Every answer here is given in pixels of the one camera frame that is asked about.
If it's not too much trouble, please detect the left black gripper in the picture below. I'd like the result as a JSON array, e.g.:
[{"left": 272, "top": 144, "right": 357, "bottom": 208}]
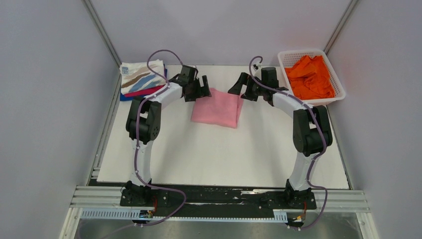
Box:
[{"left": 185, "top": 76, "right": 212, "bottom": 103}]

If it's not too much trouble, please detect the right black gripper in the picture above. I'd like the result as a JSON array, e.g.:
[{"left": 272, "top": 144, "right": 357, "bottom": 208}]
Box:
[{"left": 228, "top": 73, "right": 266, "bottom": 102}]

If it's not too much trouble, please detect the pink t shirt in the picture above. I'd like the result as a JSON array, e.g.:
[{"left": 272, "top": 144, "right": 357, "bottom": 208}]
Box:
[{"left": 191, "top": 88, "right": 243, "bottom": 128}]

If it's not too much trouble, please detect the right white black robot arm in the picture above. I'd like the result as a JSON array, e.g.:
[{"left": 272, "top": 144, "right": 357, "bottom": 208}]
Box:
[{"left": 228, "top": 67, "right": 333, "bottom": 209}]

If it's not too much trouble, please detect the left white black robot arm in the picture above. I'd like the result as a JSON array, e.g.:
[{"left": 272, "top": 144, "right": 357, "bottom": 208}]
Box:
[{"left": 120, "top": 65, "right": 211, "bottom": 207}]

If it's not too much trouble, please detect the orange t shirt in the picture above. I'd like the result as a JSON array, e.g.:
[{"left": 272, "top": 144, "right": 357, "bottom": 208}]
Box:
[{"left": 285, "top": 55, "right": 335, "bottom": 100}]

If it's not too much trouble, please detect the blue folded shirt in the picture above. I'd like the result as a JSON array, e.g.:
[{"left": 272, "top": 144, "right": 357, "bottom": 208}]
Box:
[{"left": 118, "top": 67, "right": 168, "bottom": 102}]

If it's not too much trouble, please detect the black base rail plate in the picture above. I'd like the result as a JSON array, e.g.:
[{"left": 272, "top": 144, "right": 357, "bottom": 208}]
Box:
[{"left": 128, "top": 184, "right": 316, "bottom": 218}]

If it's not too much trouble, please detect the white slotted cable duct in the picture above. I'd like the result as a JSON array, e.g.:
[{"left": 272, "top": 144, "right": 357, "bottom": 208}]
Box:
[{"left": 80, "top": 208, "right": 288, "bottom": 223}]

